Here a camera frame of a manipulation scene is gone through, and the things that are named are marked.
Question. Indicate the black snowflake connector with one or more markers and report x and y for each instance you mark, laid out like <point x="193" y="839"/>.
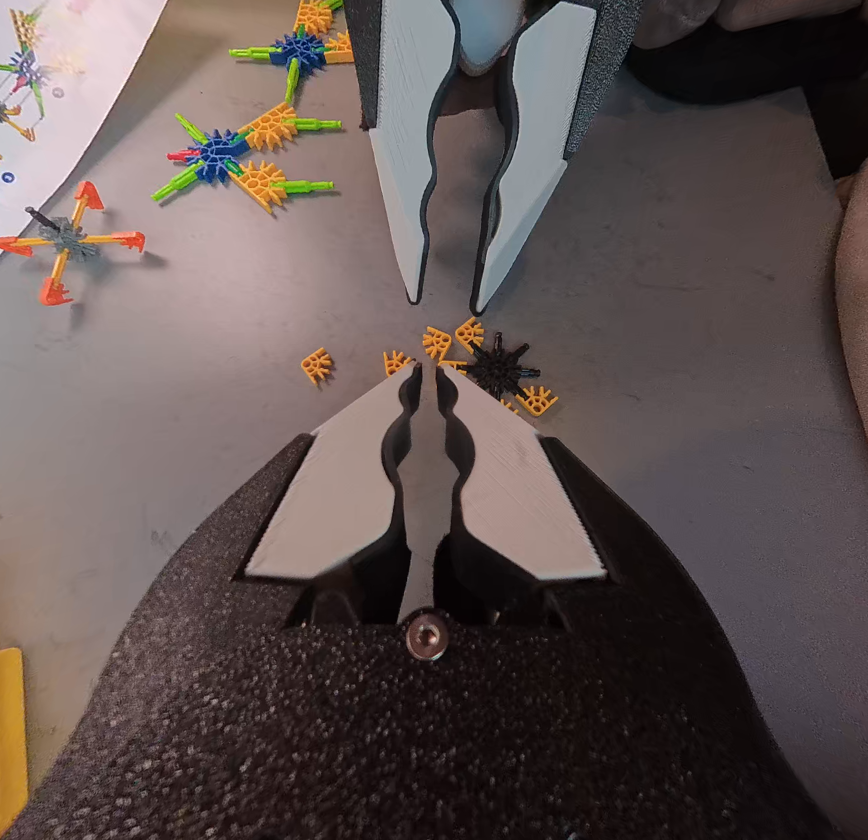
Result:
<point x="502" y="369"/>

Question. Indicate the orange grey toy assembly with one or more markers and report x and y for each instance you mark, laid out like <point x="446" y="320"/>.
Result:
<point x="68" y="240"/>

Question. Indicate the white instruction sheet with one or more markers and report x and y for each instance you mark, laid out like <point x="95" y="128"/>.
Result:
<point x="81" y="26"/>

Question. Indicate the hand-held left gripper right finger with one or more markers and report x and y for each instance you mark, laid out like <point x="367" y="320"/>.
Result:
<point x="529" y="508"/>

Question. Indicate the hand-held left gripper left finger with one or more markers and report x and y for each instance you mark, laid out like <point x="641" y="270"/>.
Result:
<point x="325" y="508"/>

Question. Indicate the blue yellow green toy assembly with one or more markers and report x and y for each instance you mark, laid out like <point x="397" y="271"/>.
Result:
<point x="217" y="150"/>

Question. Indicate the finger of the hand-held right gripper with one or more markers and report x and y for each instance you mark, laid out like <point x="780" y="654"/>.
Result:
<point x="407" y="74"/>
<point x="542" y="108"/>

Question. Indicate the beige sweatshirt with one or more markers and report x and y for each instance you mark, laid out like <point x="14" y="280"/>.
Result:
<point x="856" y="277"/>

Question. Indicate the yellow plastic bin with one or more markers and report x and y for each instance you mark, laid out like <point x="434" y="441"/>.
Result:
<point x="10" y="718"/>

